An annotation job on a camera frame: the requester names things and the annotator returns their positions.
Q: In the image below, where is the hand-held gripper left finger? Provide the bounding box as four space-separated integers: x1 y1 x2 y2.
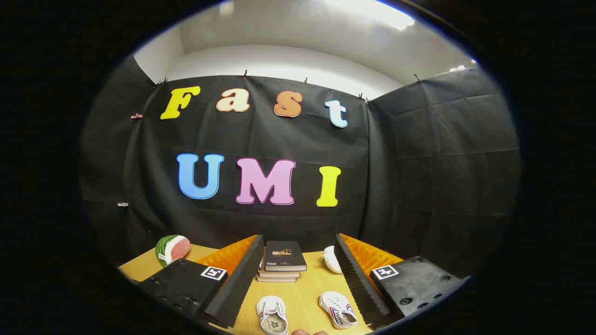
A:
137 234 265 329

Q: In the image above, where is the black hardcover book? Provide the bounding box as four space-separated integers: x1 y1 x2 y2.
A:
263 241 307 272

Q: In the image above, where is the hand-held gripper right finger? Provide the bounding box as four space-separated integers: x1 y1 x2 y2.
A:
334 233 472 330

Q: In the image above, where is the white striped canvas shoe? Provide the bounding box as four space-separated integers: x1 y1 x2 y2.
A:
256 295 289 335
319 291 358 329

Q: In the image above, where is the white plush animal toy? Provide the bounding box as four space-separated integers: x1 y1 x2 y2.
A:
321 246 343 274

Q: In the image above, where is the black backdrop cloth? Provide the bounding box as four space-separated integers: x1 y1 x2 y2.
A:
79 56 521 280

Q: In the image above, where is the watermelon slice plush toy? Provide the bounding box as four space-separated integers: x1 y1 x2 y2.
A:
155 234 191 268

